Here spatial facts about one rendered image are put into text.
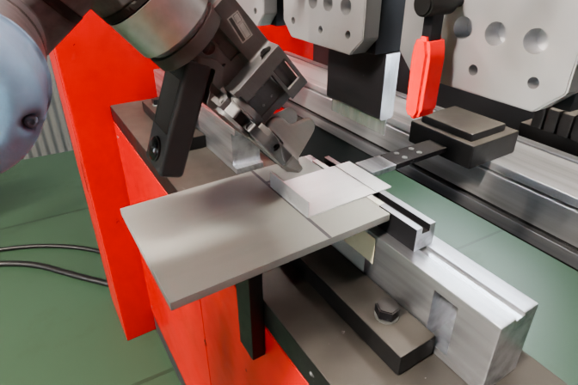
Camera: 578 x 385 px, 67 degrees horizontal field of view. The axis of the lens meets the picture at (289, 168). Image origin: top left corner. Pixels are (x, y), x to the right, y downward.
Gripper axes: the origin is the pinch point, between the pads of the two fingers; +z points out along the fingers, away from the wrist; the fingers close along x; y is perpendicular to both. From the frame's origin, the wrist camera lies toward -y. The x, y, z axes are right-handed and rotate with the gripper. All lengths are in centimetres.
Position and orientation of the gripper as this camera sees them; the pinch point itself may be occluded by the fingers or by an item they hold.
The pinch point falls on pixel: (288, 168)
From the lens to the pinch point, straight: 50.5
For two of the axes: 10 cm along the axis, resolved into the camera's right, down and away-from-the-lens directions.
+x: -5.3, -4.0, 7.5
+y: 6.5, -7.6, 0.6
